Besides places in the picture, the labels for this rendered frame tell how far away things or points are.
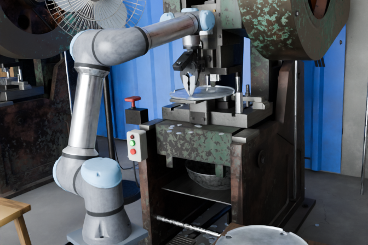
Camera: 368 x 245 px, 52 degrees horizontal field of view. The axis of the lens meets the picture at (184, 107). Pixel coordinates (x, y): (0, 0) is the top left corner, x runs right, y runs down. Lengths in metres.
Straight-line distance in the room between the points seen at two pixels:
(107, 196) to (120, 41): 0.46
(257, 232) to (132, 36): 0.75
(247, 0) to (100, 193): 0.77
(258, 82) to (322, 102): 0.99
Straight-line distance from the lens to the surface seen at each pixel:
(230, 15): 1.61
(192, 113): 1.69
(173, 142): 1.71
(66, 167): 1.26
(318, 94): 2.79
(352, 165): 2.93
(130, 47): 1.17
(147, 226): 1.91
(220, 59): 1.69
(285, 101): 1.92
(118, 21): 2.33
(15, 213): 1.83
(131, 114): 1.80
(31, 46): 2.65
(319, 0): 1.87
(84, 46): 1.24
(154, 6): 3.39
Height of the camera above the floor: 1.06
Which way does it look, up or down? 12 degrees down
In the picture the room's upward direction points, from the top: 3 degrees counter-clockwise
